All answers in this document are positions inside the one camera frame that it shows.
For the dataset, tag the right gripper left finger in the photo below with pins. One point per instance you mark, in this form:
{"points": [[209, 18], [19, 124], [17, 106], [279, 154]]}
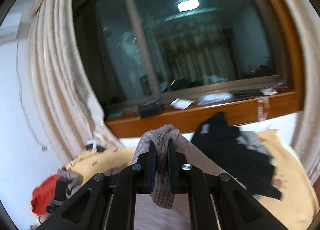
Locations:
{"points": [[107, 202]]}

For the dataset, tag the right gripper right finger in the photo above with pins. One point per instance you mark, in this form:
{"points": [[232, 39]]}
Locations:
{"points": [[216, 202]]}

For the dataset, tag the red knit garment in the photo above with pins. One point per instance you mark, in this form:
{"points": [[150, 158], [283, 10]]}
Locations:
{"points": [[42, 195]]}

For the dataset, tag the black power adapter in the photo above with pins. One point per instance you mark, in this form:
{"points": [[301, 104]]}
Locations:
{"points": [[95, 147]]}

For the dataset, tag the black knit garment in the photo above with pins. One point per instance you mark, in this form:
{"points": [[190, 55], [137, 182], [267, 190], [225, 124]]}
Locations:
{"points": [[239, 153]]}

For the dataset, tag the yellow paw print blanket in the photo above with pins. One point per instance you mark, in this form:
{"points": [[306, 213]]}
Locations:
{"points": [[295, 209]]}

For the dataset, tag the left cream curtain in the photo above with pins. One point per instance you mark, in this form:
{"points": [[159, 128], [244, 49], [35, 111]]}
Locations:
{"points": [[68, 108]]}

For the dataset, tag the wooden window sill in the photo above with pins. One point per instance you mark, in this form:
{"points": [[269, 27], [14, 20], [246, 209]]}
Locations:
{"points": [[238, 112]]}

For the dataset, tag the white paper tag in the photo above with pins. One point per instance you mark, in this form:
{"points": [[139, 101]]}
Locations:
{"points": [[181, 104]]}

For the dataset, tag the clear plastic bag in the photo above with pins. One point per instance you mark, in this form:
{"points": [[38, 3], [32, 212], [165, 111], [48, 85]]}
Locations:
{"points": [[214, 98]]}

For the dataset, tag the pink ribbon loop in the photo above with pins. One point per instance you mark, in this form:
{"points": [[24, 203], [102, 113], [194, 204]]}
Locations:
{"points": [[263, 108]]}

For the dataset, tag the black box on windowsill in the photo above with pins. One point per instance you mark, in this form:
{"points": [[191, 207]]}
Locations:
{"points": [[151, 108]]}

